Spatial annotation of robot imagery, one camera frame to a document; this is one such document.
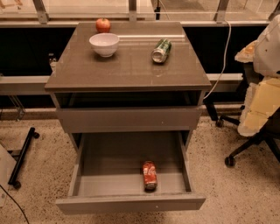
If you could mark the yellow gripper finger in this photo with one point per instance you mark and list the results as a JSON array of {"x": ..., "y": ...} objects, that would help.
[
  {"x": 246, "y": 54},
  {"x": 262, "y": 100}
]

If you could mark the red coke can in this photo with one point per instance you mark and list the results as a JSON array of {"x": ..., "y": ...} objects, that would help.
[{"x": 150, "y": 180}]

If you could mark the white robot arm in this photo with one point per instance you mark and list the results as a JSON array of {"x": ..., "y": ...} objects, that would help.
[{"x": 266, "y": 60}]

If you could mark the green soda can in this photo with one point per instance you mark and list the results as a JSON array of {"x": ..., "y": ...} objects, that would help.
[{"x": 161, "y": 51}]

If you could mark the closed grey top drawer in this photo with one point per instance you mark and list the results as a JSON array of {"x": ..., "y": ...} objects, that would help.
[{"x": 90, "y": 120}]

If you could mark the grey drawer cabinet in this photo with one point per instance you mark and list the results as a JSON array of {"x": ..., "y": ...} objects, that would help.
[{"x": 129, "y": 78}]

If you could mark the open grey middle drawer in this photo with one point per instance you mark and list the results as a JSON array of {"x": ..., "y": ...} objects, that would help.
[{"x": 108, "y": 174}]

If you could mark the black office chair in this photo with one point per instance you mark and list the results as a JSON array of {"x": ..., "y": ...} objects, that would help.
[{"x": 270, "y": 130}]

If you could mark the white ceramic bowl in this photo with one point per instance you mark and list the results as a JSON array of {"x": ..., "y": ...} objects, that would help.
[{"x": 104, "y": 44}]

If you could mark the red apple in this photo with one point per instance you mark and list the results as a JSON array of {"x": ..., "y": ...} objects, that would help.
[{"x": 102, "y": 25}]

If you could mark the black wheeled stand base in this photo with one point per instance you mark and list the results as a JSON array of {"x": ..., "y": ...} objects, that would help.
[{"x": 13, "y": 181}]

